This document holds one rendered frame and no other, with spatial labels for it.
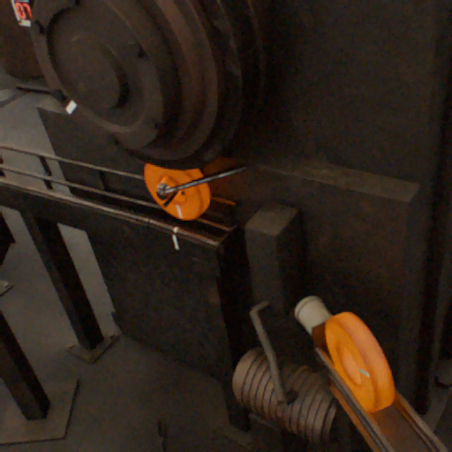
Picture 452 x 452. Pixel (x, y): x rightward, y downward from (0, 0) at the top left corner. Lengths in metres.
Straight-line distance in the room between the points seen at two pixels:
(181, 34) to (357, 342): 0.54
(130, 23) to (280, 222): 0.45
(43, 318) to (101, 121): 1.28
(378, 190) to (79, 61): 0.55
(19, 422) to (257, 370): 0.97
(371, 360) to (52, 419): 1.23
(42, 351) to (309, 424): 1.19
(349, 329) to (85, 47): 0.61
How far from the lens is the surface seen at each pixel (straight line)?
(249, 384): 1.24
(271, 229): 1.12
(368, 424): 0.98
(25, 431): 1.98
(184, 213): 1.28
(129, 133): 1.06
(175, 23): 0.95
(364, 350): 0.94
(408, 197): 1.07
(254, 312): 1.23
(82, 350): 2.10
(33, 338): 2.23
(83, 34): 1.04
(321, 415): 1.19
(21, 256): 2.60
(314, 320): 1.09
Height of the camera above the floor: 1.51
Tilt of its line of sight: 39 degrees down
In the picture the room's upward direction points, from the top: 10 degrees counter-clockwise
